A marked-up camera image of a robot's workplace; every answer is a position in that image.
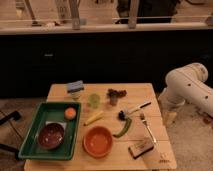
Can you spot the black stand leg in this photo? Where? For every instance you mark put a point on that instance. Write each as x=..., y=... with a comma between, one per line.
x=15, y=116

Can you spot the orange red bowl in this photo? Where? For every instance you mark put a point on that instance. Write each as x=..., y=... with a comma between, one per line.
x=98, y=141

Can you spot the green plastic tray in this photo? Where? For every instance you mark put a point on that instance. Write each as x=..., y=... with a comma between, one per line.
x=46, y=113

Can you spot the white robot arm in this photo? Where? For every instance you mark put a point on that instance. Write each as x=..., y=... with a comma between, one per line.
x=187, y=83

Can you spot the green translucent cup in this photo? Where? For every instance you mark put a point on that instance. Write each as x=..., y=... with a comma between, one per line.
x=94, y=100

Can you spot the dark grape bunch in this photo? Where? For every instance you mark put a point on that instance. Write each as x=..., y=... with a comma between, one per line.
x=117, y=93

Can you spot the blue sponge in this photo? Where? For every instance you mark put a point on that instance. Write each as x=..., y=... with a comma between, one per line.
x=75, y=86

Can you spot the small white cup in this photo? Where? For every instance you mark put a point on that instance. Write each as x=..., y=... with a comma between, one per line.
x=75, y=95

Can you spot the dark maroon bowl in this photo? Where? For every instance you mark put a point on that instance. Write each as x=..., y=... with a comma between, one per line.
x=51, y=136

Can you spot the silver fork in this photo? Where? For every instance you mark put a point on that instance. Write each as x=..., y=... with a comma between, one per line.
x=144, y=121

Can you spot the black-tipped dish brush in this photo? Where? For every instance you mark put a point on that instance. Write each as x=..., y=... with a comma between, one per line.
x=123, y=113

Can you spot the orange round fruit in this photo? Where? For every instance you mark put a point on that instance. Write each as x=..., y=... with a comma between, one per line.
x=70, y=113

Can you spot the wooden scrub brush block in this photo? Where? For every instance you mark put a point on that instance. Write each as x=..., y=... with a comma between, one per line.
x=141, y=147

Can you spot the green chili pepper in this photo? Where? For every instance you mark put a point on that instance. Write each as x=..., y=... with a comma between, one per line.
x=125, y=129

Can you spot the small grey cup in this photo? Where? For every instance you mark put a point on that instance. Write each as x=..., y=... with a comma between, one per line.
x=113, y=100

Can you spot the wooden folding table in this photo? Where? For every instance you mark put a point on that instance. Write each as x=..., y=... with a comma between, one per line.
x=119, y=159

